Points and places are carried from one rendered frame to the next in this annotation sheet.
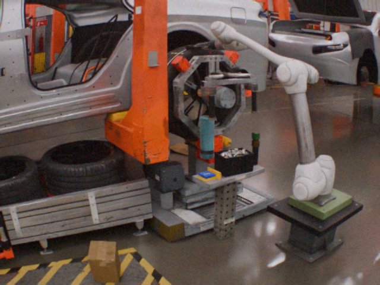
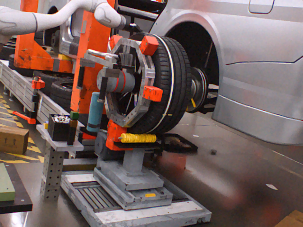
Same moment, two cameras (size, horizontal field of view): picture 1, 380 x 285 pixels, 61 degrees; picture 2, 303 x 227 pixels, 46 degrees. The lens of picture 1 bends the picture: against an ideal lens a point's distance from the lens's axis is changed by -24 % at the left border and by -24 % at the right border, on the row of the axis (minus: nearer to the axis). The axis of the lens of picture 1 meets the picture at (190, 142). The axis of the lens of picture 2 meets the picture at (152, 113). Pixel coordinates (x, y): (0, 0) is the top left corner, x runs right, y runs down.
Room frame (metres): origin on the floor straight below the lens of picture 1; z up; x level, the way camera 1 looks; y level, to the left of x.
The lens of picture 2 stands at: (2.77, -2.44, 1.16)
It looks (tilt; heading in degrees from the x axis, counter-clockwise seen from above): 12 degrees down; 88
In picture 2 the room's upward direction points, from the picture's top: 11 degrees clockwise
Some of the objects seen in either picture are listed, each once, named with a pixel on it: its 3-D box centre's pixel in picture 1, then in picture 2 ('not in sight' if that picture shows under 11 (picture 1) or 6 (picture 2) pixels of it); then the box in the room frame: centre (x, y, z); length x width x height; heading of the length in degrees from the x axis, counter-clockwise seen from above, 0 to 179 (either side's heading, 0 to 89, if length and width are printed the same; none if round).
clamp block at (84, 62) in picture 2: (208, 89); (87, 62); (2.39, -0.11, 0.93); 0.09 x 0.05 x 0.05; 33
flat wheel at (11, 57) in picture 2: not in sight; (31, 65); (1.04, 3.06, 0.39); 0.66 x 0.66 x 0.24
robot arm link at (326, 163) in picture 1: (323, 173); not in sight; (2.01, -0.79, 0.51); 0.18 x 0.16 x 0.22; 134
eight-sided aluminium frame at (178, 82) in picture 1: (211, 94); (125, 82); (2.65, -0.14, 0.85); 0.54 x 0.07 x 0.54; 123
